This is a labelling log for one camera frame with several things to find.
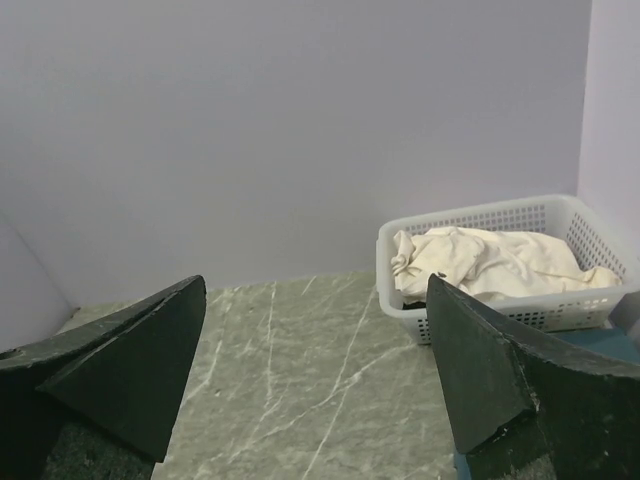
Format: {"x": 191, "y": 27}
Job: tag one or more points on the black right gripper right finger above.
{"x": 524, "y": 404}

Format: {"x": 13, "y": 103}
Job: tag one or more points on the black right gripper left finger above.
{"x": 100, "y": 401}

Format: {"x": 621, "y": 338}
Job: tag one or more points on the cream white t shirt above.
{"x": 491, "y": 266}

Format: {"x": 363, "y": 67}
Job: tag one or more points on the folded blue t shirt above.
{"x": 612, "y": 343}

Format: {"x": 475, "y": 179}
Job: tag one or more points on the white plastic laundry basket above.
{"x": 592, "y": 242}

